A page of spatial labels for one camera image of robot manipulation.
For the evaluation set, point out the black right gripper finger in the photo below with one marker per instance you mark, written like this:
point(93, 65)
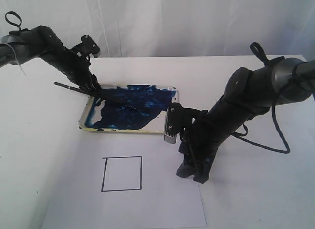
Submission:
point(187, 168)
point(203, 170)

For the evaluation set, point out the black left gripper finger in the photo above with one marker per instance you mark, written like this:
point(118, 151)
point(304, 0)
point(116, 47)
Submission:
point(87, 89)
point(92, 84)

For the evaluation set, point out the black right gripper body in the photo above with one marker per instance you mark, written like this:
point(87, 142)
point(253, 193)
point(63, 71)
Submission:
point(202, 132)

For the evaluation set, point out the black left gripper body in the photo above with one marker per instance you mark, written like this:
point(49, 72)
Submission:
point(75, 68)

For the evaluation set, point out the black paintbrush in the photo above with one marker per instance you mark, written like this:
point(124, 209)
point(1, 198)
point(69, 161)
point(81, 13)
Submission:
point(105, 96)

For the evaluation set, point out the white paper with drawn square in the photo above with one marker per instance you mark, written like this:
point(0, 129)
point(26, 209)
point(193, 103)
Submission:
point(120, 181)

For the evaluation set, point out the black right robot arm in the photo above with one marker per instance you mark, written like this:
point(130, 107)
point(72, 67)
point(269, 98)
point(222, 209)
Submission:
point(247, 94)

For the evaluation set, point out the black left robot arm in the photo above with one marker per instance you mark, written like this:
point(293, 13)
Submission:
point(21, 46)

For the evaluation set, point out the white tray with blue paint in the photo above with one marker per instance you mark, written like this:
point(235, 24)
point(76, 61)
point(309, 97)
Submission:
point(152, 102)

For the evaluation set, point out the white backdrop curtain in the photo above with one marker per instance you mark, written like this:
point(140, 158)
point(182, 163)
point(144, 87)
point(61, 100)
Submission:
point(151, 28)

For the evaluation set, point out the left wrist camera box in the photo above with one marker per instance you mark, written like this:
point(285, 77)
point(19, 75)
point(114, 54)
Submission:
point(87, 47)

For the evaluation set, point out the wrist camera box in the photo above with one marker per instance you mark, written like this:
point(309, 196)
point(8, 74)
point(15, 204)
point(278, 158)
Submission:
point(172, 123)
point(87, 47)

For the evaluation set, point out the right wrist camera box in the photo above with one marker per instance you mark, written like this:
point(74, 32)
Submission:
point(172, 123)

